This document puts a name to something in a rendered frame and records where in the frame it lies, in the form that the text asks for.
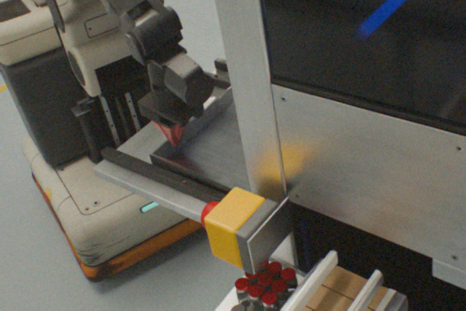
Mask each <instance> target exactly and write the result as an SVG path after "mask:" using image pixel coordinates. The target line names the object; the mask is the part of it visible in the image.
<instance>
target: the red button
mask: <svg viewBox="0 0 466 311"><path fill-rule="evenodd" d="M219 203H220V202H218V201H211V202H209V203H207V204H206V205H205V207H204V208H203V209H202V212H201V216H200V222H201V224H202V226H203V227H204V228H205V222H204V218H205V217H206V215H207V214H208V213H209V212H210V211H211V210H212V209H213V208H214V207H215V206H217V204H219ZM205 229H206V228H205Z"/></svg>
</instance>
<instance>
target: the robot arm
mask: <svg viewBox="0 0 466 311"><path fill-rule="evenodd" d="M101 2H102V3H103V5H104V7H105V8H106V11H107V12H108V16H110V18H111V20H112V21H113V22H114V23H115V25H116V26H117V27H118V28H119V32H120V33H121V35H122V36H123V37H124V39H125V41H126V42H127V46H128V47H129V49H130V52H131V54H132V56H133V57H134V58H135V59H136V60H137V61H138V62H139V63H140V64H141V65H143V66H144V67H145V66H148V70H149V78H150V82H151V90H152V91H151V92H150V93H148V94H147V95H145V96H144V97H143V98H141V99H140V100H139V101H138V104H139V108H140V109H141V114H142V115H143V116H145V117H147V119H150V120H151V123H152V124H153V125H154V126H155V127H156V128H157V129H158V130H159V131H160V132H161V133H162V134H163V135H164V136H165V137H166V138H167V139H168V140H169V142H171V144H172V145H173V146H174V147H177V146H178V145H179V144H180V143H181V141H182V138H183V134H184V131H185V129H186V126H187V125H188V123H189V120H190V119H191V117H194V118H196V119H199V118H200V117H201V116H202V115H204V114H205V112H204V110H205V106H204V105H203V103H205V102H206V101H207V100H208V99H209V98H210V96H211V95H212V93H213V90H214V81H213V78H212V77H211V76H209V75H207V74H206V73H205V72H204V71H203V70H202V68H201V66H200V65H199V64H198V63H196V62H195V61H194V60H192V59H191V58H190V57H189V56H188V55H186V53H187V51H186V49H185V48H184V47H182V46H181V45H179V44H178V43H179V42H180V41H181V40H182V39H183V36H182V33H181V30H182V29H183V26H182V24H181V21H180V18H179V16H178V14H177V12H176V11H175V10H174V9H173V8H172V7H171V6H166V7H165V6H164V5H163V4H162V2H161V1H160V0H101Z"/></svg>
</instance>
